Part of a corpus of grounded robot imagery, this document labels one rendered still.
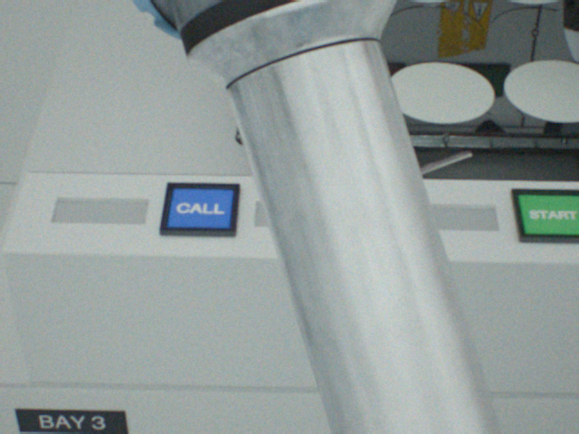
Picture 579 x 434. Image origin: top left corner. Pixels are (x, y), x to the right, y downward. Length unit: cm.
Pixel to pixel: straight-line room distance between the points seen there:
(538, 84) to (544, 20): 12
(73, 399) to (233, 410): 13
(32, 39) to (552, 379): 83
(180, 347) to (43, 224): 14
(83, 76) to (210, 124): 17
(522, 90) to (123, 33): 47
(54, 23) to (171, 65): 24
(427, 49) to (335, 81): 60
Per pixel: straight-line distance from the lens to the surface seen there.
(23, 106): 158
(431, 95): 112
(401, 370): 59
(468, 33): 122
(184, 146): 119
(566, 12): 113
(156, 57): 132
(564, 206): 91
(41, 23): 150
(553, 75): 117
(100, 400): 98
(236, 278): 86
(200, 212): 88
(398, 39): 120
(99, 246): 87
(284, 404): 96
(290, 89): 59
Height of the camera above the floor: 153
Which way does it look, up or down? 40 degrees down
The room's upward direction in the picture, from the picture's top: straight up
